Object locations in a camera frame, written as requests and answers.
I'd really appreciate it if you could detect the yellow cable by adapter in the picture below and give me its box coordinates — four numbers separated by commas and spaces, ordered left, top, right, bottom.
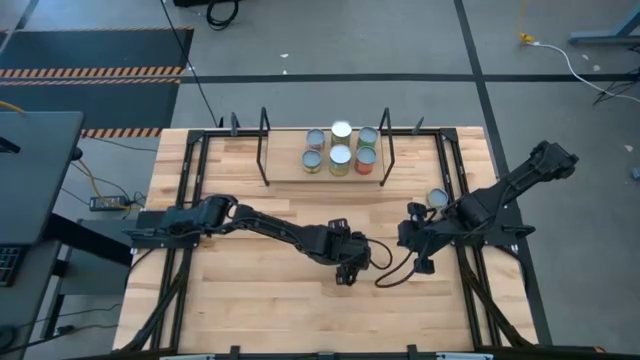
74, 158, 136, 211

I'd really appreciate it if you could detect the black power adapter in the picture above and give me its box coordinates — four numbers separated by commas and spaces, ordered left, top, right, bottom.
88, 194, 127, 212

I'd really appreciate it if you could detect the tall green can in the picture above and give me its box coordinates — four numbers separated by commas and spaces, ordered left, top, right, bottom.
330, 121, 354, 147

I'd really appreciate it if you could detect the small yellow label can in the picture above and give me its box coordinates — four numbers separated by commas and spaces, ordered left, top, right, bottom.
301, 149, 324, 175

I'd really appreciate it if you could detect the black box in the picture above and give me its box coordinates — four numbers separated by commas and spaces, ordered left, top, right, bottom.
172, 0, 242, 8

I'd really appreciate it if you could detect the dark low side table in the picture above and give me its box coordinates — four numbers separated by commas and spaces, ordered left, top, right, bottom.
0, 239, 64, 331

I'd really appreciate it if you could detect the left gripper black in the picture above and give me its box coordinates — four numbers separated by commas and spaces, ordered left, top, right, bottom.
319, 218, 374, 286

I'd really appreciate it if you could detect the red and green can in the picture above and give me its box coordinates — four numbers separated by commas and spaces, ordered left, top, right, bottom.
356, 125, 380, 150

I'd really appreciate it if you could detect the backlit keyboard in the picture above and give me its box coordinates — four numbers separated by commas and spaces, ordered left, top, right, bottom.
0, 244, 24, 289

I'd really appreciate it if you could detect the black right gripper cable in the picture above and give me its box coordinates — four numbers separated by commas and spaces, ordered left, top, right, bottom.
374, 247, 426, 289

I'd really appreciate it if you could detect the orange can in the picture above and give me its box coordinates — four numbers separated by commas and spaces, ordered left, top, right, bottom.
354, 145, 378, 176

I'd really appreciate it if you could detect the dark grey desk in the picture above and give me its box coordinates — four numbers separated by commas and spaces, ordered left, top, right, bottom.
0, 110, 85, 246

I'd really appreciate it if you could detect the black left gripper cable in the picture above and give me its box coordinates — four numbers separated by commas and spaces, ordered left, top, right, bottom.
367, 237, 396, 272

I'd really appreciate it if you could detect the small brown label can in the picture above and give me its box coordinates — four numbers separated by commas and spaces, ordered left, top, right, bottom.
305, 128, 327, 151

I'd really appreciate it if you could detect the black metal table frame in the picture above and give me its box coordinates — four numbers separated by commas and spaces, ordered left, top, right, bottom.
119, 127, 551, 360

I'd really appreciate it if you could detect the white floor cable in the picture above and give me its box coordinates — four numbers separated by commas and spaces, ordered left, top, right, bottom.
532, 41, 640, 105

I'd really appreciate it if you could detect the tall yellow and blue can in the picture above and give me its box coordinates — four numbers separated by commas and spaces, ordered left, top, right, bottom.
329, 142, 354, 177

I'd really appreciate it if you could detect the grey metal table base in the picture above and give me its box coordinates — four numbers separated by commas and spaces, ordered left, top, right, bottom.
568, 8, 640, 49

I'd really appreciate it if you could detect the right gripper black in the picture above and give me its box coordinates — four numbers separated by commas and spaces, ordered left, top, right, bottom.
398, 202, 455, 274

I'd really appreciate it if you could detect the looped black cable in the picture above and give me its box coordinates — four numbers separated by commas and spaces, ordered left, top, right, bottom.
205, 0, 241, 30

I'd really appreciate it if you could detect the black cable bundle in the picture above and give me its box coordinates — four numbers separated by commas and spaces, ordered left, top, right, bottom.
592, 69, 640, 107

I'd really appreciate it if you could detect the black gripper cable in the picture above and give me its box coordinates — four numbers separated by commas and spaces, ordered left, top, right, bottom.
374, 247, 426, 289
367, 237, 396, 272

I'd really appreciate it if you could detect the black hazard-striped floor mat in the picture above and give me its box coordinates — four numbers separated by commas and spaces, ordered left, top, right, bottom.
0, 79, 180, 140
0, 27, 195, 85

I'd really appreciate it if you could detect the small gold label can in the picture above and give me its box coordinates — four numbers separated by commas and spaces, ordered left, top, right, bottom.
425, 187, 450, 210

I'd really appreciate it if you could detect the long black floor cable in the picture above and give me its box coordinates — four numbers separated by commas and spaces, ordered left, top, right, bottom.
158, 0, 221, 129

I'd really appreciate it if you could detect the wooden shelf with black brackets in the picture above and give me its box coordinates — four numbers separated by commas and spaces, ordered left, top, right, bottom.
255, 107, 396, 188

